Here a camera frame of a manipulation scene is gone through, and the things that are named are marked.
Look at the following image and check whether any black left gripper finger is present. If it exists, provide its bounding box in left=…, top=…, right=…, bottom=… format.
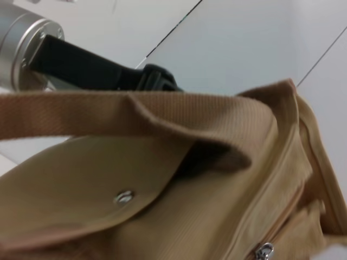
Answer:
left=136, top=63, right=185, bottom=93

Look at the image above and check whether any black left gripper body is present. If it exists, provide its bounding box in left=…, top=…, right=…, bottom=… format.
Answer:
left=29, top=34, right=145, bottom=93

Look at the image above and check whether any khaki canvas food bag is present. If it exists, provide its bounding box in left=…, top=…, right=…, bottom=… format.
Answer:
left=0, top=78, right=347, bottom=260

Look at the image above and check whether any silver zipper pull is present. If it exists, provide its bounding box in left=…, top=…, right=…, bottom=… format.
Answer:
left=254, top=242, right=275, bottom=260

